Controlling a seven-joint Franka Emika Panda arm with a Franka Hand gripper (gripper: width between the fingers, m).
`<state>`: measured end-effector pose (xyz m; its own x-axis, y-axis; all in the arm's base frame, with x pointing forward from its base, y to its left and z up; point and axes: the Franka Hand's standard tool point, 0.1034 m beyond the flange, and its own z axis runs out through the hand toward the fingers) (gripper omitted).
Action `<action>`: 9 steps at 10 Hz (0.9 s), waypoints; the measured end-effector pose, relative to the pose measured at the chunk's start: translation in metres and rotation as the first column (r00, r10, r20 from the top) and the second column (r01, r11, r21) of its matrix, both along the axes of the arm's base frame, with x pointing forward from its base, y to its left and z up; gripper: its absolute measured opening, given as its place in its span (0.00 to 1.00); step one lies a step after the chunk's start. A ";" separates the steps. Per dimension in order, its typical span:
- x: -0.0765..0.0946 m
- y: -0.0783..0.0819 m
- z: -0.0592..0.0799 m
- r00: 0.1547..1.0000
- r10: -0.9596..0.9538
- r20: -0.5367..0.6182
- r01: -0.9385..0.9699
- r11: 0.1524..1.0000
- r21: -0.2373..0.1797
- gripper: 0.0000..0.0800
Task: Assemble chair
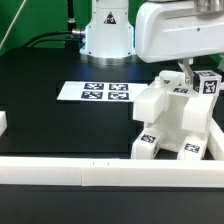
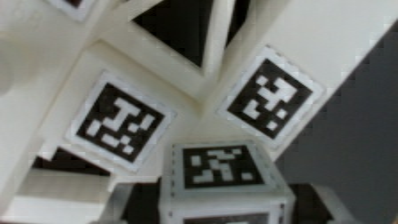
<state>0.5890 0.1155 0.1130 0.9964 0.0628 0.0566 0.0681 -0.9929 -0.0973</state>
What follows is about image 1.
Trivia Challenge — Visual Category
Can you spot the white chair back frame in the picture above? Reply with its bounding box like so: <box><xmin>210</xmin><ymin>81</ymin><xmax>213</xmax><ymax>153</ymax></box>
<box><xmin>133</xmin><ymin>70</ymin><xmax>216</xmax><ymax>139</ymax></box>

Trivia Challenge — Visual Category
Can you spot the white chair seat part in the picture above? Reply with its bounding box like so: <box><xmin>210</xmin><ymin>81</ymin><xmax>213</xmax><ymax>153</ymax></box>
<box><xmin>157</xmin><ymin>87</ymin><xmax>190</xmax><ymax>152</ymax></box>

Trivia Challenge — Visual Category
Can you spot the white cord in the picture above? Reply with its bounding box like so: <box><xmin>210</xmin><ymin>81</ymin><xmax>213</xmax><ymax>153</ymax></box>
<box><xmin>0</xmin><ymin>0</ymin><xmax>28</xmax><ymax>51</ymax></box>

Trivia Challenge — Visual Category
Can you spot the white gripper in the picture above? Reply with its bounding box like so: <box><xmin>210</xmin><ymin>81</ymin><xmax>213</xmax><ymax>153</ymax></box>
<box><xmin>135</xmin><ymin>0</ymin><xmax>224</xmax><ymax>85</ymax></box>

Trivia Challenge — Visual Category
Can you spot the white tagged cube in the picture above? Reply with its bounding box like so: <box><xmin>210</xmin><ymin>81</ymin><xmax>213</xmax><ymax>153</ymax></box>
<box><xmin>193</xmin><ymin>70</ymin><xmax>222</xmax><ymax>96</ymax></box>

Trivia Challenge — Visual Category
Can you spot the white U-shaped fence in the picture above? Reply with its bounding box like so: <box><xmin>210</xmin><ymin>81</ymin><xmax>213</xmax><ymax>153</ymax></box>
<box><xmin>0</xmin><ymin>122</ymin><xmax>224</xmax><ymax>188</ymax></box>

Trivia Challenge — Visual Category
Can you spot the black cable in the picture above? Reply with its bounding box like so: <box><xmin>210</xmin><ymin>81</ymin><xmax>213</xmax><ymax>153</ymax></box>
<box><xmin>24</xmin><ymin>29</ymin><xmax>87</xmax><ymax>48</ymax></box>

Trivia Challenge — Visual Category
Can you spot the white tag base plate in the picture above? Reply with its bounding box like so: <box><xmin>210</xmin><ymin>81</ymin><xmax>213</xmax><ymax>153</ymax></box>
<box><xmin>57</xmin><ymin>81</ymin><xmax>147</xmax><ymax>102</ymax></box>

